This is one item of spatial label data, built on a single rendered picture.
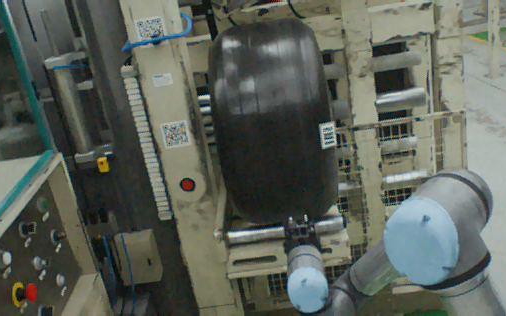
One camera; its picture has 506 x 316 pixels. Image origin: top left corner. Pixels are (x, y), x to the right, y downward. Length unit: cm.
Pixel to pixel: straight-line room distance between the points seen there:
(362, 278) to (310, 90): 47
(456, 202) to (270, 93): 63
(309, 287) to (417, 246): 30
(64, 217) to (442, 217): 106
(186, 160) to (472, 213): 93
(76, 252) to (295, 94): 75
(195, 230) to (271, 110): 52
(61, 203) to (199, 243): 43
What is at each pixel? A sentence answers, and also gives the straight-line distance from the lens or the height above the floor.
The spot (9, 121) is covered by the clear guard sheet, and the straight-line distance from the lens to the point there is 139.
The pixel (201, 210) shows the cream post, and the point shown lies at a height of 97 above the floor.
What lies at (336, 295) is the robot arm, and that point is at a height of 100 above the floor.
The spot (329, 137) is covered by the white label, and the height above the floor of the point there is 122.
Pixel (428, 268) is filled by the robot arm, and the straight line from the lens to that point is 88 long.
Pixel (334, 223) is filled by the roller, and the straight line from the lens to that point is 164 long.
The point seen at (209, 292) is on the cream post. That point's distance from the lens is 186.
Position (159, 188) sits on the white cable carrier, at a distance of 170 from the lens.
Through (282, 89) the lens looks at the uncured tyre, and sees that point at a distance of 139.
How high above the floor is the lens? 175
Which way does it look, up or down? 22 degrees down
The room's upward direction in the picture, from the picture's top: 10 degrees counter-clockwise
